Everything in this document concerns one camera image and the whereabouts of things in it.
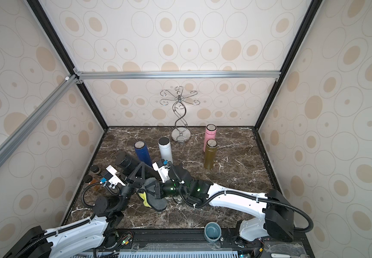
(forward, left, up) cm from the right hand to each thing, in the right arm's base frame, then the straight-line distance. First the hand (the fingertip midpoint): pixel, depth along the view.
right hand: (150, 185), depth 66 cm
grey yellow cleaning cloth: (-5, 0, +1) cm, 5 cm away
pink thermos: (+35, -26, -4) cm, 43 cm away
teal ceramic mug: (-11, -27, -24) cm, 38 cm away
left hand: (+5, +2, +9) cm, 10 cm away
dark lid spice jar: (+13, +36, -12) cm, 40 cm away
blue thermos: (+21, +10, -6) cm, 24 cm away
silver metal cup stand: (+49, -7, -20) cm, 53 cm away
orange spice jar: (+9, +38, -14) cm, 42 cm away
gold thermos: (+24, -26, -9) cm, 37 cm away
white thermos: (+23, -2, -5) cm, 24 cm away
